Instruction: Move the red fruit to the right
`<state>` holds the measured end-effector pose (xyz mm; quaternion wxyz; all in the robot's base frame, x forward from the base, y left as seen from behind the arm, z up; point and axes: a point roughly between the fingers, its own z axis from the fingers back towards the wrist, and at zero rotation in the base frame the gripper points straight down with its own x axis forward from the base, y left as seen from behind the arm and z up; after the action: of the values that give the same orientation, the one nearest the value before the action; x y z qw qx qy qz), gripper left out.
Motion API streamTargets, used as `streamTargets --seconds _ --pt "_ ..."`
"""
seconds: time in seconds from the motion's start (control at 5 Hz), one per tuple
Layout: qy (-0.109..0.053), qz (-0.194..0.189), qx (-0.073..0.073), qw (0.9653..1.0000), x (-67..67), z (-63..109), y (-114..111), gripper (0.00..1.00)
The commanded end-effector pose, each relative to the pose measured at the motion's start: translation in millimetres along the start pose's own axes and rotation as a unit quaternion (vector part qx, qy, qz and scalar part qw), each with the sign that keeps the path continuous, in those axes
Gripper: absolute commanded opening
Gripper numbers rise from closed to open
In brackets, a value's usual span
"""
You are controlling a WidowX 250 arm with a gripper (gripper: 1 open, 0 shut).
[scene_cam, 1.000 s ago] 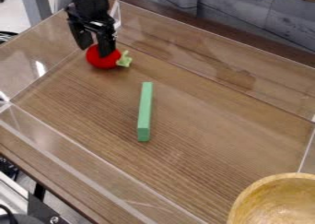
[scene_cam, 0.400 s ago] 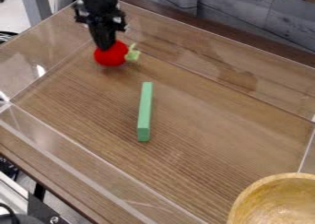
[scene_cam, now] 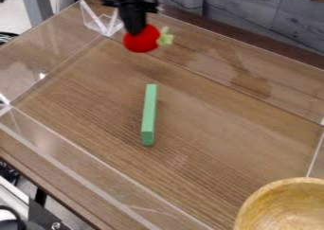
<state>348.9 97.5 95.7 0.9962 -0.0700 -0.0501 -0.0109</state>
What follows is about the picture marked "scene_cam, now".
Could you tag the green rectangular block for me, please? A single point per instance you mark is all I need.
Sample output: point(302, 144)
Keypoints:
point(149, 115)

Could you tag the clear acrylic tray walls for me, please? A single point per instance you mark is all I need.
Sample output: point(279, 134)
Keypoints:
point(239, 122)

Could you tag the black metal bracket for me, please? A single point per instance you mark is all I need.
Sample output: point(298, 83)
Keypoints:
point(42, 219)

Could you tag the wooden bowl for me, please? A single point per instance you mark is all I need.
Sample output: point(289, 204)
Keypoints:
point(286, 205)

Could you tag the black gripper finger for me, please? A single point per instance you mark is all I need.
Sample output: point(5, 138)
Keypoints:
point(135, 18)

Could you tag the red plush fruit green stem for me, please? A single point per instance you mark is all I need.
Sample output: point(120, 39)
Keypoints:
point(149, 39)

